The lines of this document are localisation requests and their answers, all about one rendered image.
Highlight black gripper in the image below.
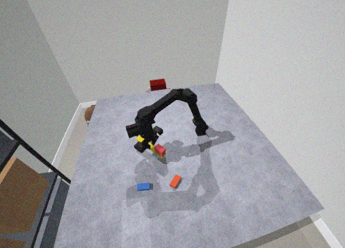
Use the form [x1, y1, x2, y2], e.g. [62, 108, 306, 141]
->
[134, 126, 163, 153]

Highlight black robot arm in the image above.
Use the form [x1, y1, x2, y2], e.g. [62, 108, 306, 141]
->
[126, 88, 209, 138]

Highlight blue rectangular block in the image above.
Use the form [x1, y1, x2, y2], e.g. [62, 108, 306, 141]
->
[137, 183, 150, 191]

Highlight orange rectangular bar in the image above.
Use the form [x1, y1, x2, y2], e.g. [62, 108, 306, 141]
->
[170, 174, 181, 189]

